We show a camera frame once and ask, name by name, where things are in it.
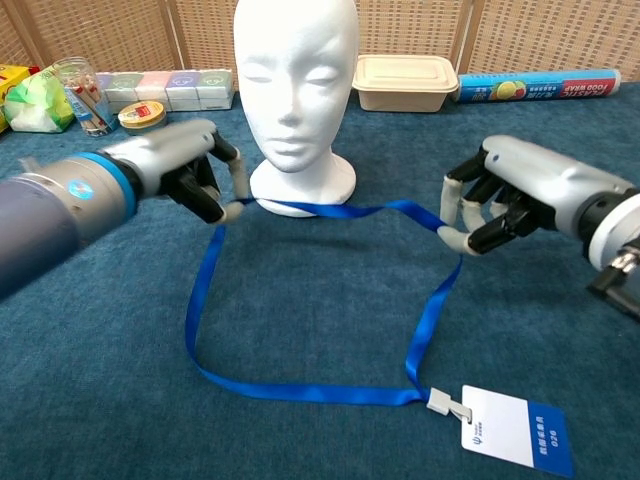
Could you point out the round tin with red label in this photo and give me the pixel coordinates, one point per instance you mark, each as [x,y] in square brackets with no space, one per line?
[142,117]

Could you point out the yellow snack box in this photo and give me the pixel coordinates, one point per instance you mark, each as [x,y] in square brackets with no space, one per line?
[10,82]

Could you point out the woven bamboo folding screen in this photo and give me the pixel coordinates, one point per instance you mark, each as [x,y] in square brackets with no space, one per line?
[125,30]

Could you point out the blue carpet table cover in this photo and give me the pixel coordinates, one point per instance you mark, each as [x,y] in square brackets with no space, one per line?
[310,310]

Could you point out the purple tissue pack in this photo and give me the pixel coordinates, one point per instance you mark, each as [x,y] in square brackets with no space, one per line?
[182,90]

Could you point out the blue plastic food wrap roll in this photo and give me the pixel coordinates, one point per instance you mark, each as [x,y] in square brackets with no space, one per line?
[540,86]

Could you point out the clear jar with sticks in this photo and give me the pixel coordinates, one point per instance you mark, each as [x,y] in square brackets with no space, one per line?
[87,105]

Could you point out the pink tissue pack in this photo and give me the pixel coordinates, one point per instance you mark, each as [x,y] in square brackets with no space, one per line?
[154,89]

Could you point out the red snack bag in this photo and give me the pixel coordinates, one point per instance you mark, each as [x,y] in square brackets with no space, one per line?
[34,69]

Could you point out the blue tissue pack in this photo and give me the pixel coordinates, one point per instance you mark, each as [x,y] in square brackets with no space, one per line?
[101,82]

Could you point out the beige lidded lunch box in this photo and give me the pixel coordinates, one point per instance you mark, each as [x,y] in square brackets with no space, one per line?
[405,82]

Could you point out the green white plastic bag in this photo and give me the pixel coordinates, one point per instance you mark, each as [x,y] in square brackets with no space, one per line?
[37,105]

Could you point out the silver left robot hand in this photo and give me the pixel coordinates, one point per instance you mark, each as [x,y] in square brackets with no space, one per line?
[170,150]

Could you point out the white foam mannequin head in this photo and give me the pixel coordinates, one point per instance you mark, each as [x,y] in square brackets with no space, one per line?
[295,100]

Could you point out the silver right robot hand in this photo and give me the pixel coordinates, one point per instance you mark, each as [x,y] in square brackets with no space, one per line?
[540,175]

